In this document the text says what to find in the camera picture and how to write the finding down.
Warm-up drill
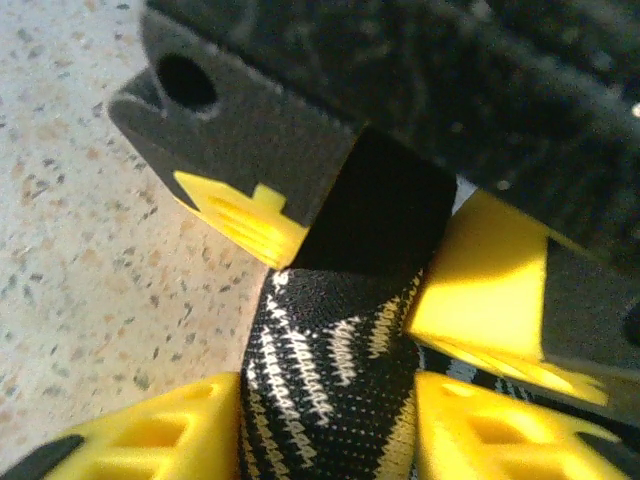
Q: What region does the black white patterned sock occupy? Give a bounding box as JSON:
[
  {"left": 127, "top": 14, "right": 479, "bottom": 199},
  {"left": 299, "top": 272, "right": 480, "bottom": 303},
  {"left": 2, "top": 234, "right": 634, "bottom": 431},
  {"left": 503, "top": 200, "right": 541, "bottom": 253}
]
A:
[{"left": 238, "top": 124, "right": 501, "bottom": 480}]

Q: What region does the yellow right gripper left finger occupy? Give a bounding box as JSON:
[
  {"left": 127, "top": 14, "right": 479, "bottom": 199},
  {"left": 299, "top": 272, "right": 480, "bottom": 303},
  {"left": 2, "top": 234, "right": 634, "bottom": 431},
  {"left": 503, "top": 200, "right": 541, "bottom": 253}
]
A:
[{"left": 0, "top": 371, "right": 245, "bottom": 480}]

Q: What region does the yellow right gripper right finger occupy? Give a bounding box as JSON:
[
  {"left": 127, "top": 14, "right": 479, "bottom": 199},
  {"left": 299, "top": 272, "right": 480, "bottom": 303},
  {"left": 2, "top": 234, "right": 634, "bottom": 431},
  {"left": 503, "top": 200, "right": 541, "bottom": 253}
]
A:
[{"left": 412, "top": 371, "right": 640, "bottom": 480}]

